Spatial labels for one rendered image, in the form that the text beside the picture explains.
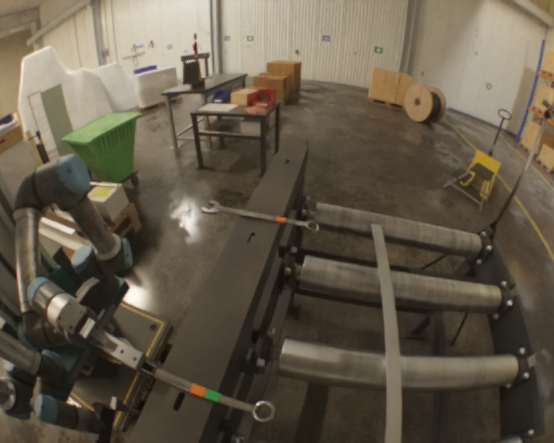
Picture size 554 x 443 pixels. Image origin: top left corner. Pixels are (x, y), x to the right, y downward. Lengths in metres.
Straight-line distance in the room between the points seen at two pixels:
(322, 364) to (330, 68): 10.04
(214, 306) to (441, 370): 0.61
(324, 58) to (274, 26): 2.35
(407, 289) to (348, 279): 0.20
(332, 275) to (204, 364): 0.52
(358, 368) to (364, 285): 0.27
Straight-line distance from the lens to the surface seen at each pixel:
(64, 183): 0.71
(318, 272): 0.77
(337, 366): 0.64
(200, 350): 0.38
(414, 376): 0.71
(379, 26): 10.34
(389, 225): 1.01
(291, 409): 1.52
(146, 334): 1.43
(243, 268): 0.44
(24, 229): 0.75
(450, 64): 11.08
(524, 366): 1.03
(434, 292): 0.88
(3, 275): 1.11
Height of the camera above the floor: 1.51
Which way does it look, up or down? 42 degrees down
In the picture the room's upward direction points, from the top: 1 degrees clockwise
